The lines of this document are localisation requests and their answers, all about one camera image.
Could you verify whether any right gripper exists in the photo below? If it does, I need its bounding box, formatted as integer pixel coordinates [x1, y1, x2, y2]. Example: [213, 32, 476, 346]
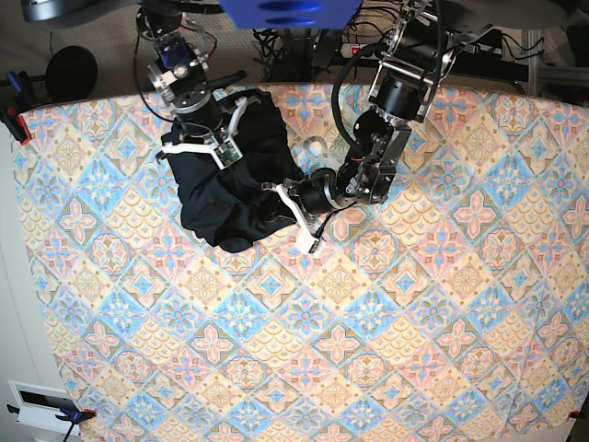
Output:
[156, 64, 248, 169]

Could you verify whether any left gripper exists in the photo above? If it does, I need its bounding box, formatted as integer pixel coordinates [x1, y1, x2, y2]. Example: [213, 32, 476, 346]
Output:
[261, 170, 369, 255]

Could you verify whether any black t-shirt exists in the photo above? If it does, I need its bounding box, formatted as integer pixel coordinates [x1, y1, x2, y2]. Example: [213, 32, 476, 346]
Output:
[167, 89, 304, 253]

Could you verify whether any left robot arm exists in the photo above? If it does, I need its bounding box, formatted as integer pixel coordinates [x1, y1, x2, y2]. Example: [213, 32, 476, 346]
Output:
[262, 1, 455, 254]

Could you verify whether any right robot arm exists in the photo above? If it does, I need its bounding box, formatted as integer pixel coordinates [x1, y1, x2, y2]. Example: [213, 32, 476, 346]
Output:
[136, 6, 248, 169]

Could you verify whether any black round stool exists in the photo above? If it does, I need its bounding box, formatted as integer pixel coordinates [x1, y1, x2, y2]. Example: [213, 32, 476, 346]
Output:
[45, 46, 98, 102]

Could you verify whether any patterned colourful tablecloth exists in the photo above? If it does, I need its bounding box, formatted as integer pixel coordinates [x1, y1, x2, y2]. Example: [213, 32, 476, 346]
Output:
[11, 89, 588, 441]

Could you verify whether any white power strip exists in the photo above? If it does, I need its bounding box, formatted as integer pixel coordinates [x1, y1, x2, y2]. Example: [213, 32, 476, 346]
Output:
[341, 42, 388, 67]

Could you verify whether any red blue clamp top left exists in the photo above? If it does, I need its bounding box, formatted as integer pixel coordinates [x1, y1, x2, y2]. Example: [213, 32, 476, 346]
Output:
[1, 71, 36, 145]

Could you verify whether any blue clamp bottom left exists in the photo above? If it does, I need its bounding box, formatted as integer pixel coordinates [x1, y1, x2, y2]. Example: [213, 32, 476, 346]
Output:
[6, 403, 96, 425]

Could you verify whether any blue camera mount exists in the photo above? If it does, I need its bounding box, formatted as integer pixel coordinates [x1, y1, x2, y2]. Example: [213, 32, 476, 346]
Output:
[219, 0, 361, 29]

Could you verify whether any white wall vent box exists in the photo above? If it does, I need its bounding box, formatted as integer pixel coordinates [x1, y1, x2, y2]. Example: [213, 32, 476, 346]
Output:
[6, 380, 76, 436]

